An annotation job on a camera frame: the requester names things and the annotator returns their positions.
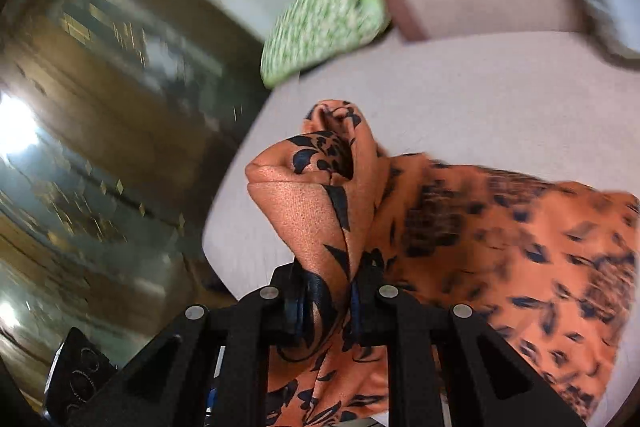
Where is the dark wooden glass cabinet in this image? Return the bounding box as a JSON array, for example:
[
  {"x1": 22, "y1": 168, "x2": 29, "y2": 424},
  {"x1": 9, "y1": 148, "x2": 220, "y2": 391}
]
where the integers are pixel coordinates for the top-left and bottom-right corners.
[{"x1": 1, "y1": 0, "x2": 267, "y2": 407}]

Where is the green white patterned pillow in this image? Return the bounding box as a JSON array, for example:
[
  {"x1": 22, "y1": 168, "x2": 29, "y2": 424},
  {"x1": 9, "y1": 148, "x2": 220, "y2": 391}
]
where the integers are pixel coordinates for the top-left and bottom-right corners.
[{"x1": 260, "y1": 0, "x2": 390, "y2": 89}]

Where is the orange black floral garment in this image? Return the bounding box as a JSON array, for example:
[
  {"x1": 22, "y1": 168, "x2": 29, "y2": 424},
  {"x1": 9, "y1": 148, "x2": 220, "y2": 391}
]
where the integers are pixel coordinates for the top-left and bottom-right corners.
[{"x1": 246, "y1": 100, "x2": 639, "y2": 426}]

